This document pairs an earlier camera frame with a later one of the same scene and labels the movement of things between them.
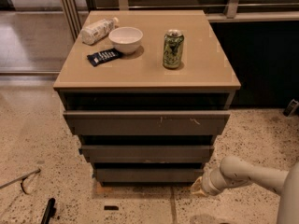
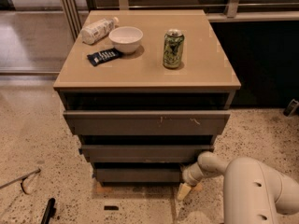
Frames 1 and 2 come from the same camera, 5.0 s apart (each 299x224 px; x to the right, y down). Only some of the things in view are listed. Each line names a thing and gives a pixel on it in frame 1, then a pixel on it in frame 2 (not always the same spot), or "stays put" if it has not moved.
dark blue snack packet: [106, 55] stays put
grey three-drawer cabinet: [148, 92] stays put
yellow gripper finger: [196, 188] to [183, 190]
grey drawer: [148, 175] stays put
